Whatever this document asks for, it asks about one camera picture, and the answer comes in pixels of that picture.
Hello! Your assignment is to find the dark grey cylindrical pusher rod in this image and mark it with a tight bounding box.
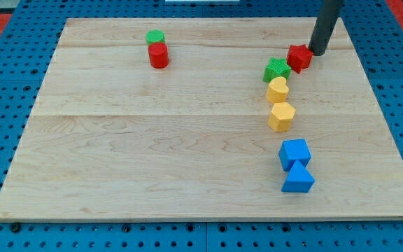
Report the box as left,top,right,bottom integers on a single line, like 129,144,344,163
309,0,344,56

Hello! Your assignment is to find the red star block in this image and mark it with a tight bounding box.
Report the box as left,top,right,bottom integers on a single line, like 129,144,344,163
286,44,313,74

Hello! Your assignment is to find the green star block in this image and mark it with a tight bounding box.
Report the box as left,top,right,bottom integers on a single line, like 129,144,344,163
262,57,292,83

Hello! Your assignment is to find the yellow heart block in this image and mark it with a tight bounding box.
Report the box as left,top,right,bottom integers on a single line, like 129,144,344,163
266,76,290,104

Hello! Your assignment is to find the yellow hexagon block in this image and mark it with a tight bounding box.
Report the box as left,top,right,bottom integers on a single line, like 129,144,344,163
268,102,296,132

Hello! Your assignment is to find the blue cube block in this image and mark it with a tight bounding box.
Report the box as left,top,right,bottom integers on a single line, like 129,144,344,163
278,139,311,172

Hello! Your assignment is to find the light wooden board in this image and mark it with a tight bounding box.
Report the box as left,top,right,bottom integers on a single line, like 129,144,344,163
0,17,403,223

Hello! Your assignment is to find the blue triangle block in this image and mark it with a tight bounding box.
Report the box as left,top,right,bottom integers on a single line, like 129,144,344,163
281,160,315,193

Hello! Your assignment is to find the red cylinder block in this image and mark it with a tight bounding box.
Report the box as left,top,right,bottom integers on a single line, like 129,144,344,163
148,42,169,69

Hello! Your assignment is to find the green cylinder block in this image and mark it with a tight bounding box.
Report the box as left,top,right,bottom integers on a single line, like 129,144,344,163
146,29,165,46

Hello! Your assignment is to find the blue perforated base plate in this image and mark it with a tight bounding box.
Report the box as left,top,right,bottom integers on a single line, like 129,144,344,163
0,0,403,251

